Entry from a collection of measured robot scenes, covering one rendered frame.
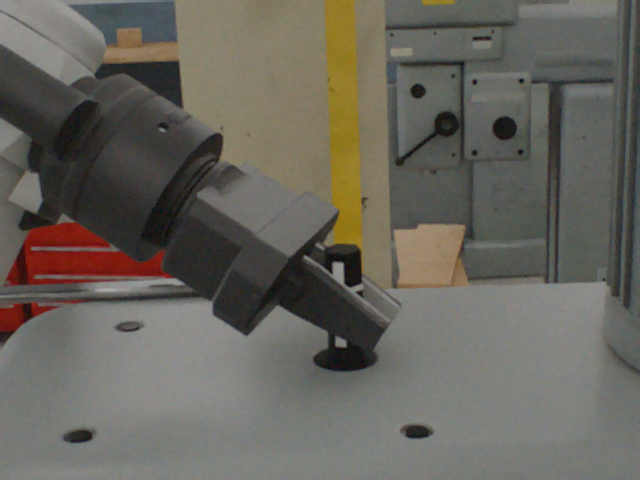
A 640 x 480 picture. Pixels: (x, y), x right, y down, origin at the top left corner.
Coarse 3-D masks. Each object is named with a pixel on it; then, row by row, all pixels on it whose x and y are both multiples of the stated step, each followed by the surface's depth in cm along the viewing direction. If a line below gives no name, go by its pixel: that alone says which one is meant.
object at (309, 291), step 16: (304, 256) 64; (304, 272) 63; (320, 272) 63; (288, 288) 63; (304, 288) 63; (320, 288) 63; (336, 288) 63; (288, 304) 64; (304, 304) 64; (320, 304) 63; (336, 304) 63; (352, 304) 63; (368, 304) 63; (320, 320) 64; (336, 320) 63; (352, 320) 63; (368, 320) 63; (384, 320) 63; (336, 336) 64; (352, 336) 63; (368, 336) 63
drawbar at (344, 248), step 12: (324, 252) 64; (336, 252) 63; (348, 252) 63; (360, 252) 64; (348, 264) 63; (360, 264) 64; (348, 276) 63; (360, 276) 64; (336, 348) 65; (348, 348) 65; (360, 348) 65; (336, 360) 65; (348, 360) 65; (360, 360) 65
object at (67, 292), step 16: (0, 288) 78; (16, 288) 77; (32, 288) 77; (48, 288) 77; (64, 288) 77; (80, 288) 77; (96, 288) 77; (112, 288) 77; (128, 288) 77; (144, 288) 77; (160, 288) 76; (176, 288) 76
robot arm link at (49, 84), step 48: (0, 48) 61; (48, 48) 64; (0, 96) 60; (48, 96) 60; (96, 96) 63; (144, 96) 65; (0, 144) 64; (48, 144) 61; (96, 144) 62; (0, 192) 66; (48, 192) 64
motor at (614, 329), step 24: (624, 0) 60; (624, 24) 60; (624, 48) 60; (624, 72) 61; (624, 96) 61; (624, 120) 61; (624, 144) 62; (624, 168) 62; (624, 192) 61; (624, 216) 61; (624, 240) 62; (624, 264) 62; (624, 288) 63; (624, 312) 64; (624, 336) 63; (624, 360) 64
